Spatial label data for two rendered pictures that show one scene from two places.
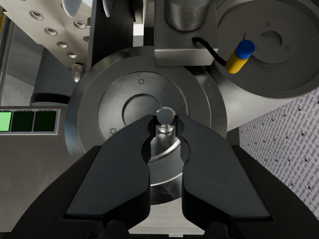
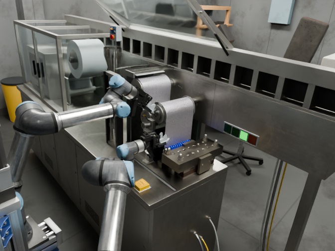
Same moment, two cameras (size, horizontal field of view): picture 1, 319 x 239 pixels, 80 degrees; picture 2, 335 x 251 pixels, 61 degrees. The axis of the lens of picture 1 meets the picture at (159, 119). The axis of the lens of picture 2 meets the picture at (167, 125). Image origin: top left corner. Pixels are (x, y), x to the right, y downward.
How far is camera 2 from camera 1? 1.65 m
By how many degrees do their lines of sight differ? 49
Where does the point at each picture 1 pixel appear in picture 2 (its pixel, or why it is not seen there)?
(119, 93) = (157, 118)
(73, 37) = (196, 148)
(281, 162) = (154, 96)
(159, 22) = (151, 124)
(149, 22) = not seen: hidden behind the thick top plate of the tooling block
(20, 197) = (238, 101)
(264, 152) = (159, 97)
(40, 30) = (200, 152)
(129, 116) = (157, 114)
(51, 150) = (227, 115)
